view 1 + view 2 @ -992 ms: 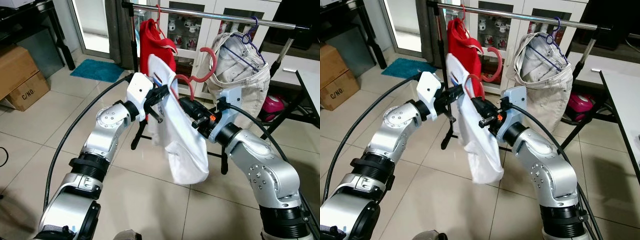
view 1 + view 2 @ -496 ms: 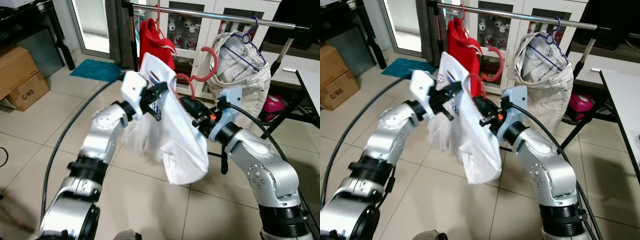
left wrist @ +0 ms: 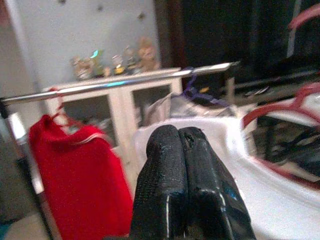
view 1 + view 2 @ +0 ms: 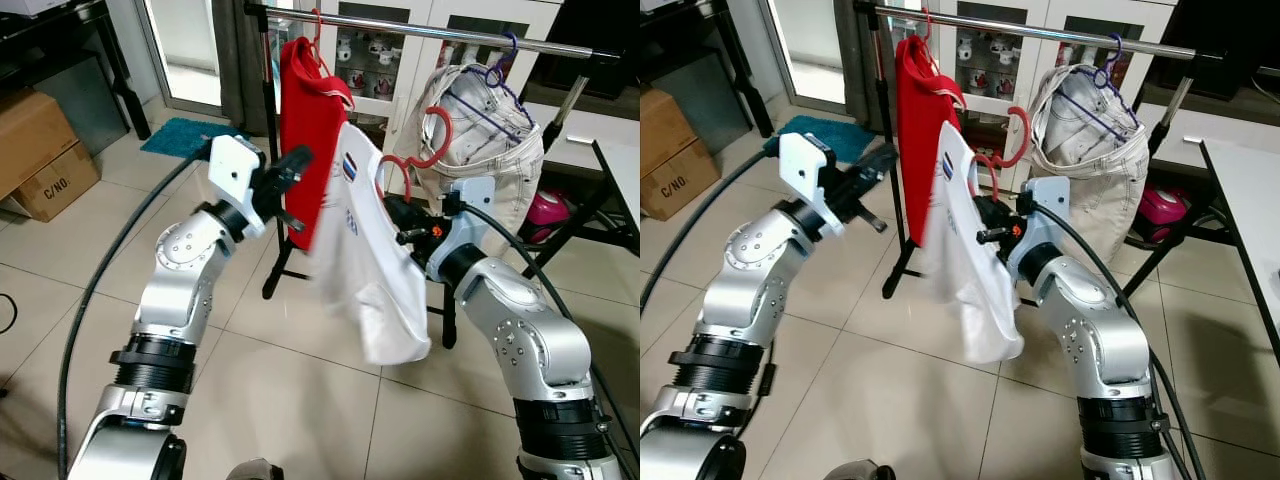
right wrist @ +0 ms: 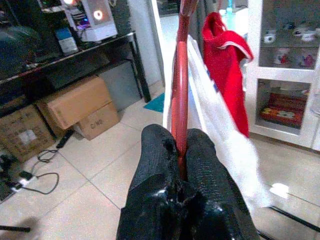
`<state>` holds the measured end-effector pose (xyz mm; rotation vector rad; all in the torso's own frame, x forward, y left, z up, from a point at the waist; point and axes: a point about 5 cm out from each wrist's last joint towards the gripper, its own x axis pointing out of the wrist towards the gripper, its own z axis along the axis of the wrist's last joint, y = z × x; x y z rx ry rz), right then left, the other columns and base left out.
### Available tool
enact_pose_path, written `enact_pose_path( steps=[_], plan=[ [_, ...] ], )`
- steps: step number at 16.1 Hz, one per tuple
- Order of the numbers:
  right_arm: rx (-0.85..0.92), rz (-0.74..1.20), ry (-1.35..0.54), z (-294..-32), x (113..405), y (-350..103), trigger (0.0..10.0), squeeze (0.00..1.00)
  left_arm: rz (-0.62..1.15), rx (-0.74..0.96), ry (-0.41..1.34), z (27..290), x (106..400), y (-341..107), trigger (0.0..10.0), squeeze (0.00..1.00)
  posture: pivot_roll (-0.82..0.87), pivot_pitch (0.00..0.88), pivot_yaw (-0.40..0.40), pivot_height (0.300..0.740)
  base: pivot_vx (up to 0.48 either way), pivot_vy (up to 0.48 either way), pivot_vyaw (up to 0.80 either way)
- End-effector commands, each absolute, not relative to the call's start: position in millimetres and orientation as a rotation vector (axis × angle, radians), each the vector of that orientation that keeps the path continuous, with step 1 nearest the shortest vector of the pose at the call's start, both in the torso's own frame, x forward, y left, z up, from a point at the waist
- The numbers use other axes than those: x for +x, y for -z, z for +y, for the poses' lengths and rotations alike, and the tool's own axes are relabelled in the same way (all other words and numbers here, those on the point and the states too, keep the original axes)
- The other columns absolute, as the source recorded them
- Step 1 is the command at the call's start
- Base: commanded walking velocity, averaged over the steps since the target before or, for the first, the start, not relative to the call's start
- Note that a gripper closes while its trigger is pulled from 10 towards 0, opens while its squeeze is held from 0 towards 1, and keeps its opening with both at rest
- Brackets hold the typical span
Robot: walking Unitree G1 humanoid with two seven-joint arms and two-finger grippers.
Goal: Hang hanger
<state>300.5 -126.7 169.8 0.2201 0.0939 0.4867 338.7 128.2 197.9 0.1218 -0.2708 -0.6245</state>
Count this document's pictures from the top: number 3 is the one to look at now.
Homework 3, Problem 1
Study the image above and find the purple hanger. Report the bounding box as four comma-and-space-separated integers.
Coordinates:
183, 66, 227, 106

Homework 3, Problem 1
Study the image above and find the red wire hanger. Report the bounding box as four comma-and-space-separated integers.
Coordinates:
48, 87, 77, 132
241, 4, 320, 191

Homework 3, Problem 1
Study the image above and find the white glass door cabinet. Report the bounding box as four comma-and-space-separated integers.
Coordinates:
41, 66, 184, 164

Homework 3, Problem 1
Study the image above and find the white shirt red print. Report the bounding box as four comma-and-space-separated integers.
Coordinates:
132, 94, 320, 240

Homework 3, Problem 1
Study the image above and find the small grey figurine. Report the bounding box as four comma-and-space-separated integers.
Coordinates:
70, 56, 87, 81

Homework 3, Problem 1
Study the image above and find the yellow based figurine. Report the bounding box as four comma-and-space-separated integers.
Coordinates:
110, 53, 126, 76

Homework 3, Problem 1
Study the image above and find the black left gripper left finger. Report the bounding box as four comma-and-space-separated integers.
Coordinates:
129, 124, 189, 240

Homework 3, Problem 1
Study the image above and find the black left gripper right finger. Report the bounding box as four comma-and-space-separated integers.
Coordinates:
178, 126, 258, 240

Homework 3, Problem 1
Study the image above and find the green figurine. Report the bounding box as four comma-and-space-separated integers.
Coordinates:
86, 49, 106, 77

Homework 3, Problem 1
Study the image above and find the beige teddy bear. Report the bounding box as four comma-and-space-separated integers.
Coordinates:
136, 36, 161, 74

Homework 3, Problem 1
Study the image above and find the black chrome clothes rack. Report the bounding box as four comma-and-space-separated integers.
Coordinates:
0, 61, 241, 240

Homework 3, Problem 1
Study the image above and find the red shirt white striped trim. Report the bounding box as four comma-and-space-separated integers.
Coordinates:
28, 114, 134, 240

